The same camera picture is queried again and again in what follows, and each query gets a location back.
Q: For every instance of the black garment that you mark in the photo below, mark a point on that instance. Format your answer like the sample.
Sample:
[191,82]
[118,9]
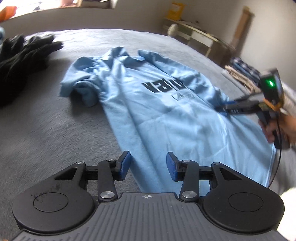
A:
[20,64]

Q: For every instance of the yellow box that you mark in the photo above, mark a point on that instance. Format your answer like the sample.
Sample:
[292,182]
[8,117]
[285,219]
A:
[176,11]

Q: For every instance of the white fleece robe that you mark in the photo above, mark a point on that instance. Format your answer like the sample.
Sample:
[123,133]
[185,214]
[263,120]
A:
[289,208]

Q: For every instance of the grey folded garment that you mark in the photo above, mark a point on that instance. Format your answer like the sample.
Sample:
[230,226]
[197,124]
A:
[229,75]

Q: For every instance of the grey bed blanket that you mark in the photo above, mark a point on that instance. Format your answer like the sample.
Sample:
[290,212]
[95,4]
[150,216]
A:
[46,129]

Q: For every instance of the light blue t-shirt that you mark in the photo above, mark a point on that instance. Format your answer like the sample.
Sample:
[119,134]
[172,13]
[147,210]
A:
[150,111]

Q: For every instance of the person's right hand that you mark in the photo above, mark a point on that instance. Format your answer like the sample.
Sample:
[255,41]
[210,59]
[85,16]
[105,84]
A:
[286,126]

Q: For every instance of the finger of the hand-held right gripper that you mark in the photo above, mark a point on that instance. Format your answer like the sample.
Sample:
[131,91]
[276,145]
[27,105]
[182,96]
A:
[235,110]
[245,102]

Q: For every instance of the beige folded garment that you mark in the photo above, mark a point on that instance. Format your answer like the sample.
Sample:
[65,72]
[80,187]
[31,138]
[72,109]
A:
[240,80]

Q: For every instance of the cream desk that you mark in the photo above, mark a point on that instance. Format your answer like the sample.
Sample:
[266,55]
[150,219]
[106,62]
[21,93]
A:
[201,38]

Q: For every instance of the white bedpost finial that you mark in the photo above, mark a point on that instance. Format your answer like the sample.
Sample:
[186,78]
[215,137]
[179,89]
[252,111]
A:
[173,30]

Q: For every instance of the orange bag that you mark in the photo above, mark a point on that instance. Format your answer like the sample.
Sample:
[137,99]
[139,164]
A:
[5,12]

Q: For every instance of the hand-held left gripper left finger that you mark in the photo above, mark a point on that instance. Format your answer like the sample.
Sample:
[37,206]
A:
[124,163]

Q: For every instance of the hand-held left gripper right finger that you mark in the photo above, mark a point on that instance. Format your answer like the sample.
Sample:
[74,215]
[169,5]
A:
[171,165]

